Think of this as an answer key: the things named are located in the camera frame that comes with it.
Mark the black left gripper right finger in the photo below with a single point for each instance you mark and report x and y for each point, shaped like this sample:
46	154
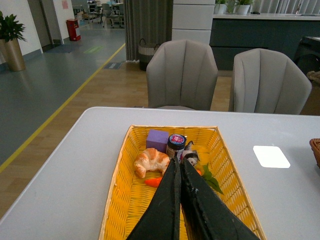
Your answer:
206	217

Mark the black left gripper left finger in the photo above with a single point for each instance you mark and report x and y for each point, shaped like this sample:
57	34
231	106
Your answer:
161	220

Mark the yellow woven basket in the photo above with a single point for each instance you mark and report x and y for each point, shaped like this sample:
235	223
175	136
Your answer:
129	197

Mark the brown wicker basket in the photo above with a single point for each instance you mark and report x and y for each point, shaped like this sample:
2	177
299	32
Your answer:
315	146

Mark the woven laundry basket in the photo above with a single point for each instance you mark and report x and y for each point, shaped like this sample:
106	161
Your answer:
146	51

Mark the orange toy carrot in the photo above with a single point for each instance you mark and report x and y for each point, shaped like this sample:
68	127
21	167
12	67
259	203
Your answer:
207	176

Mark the grey cat figurine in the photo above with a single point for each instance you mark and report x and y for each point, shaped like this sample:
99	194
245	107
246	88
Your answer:
189	154

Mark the toy croissant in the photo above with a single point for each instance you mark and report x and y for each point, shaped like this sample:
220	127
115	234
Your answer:
151	160

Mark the dark jar pink lid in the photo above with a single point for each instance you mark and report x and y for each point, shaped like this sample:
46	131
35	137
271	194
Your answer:
175	146

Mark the purple foam block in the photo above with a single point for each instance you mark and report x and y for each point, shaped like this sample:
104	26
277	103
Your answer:
157	139

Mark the right grey upholstered chair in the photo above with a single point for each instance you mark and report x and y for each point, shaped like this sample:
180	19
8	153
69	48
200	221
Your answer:
269	82

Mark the grey upholstered chair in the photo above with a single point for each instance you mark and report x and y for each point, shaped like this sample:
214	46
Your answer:
182	75
269	82

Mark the left grey upholstered chair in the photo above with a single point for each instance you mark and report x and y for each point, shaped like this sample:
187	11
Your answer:
182	75

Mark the dark kitchen counter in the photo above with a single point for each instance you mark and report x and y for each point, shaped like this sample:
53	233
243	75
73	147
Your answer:
232	34

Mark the white potted plant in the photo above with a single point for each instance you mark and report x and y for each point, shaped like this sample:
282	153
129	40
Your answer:
223	6
242	7

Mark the gold planter with plant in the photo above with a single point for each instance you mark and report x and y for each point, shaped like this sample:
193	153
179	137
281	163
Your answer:
11	30

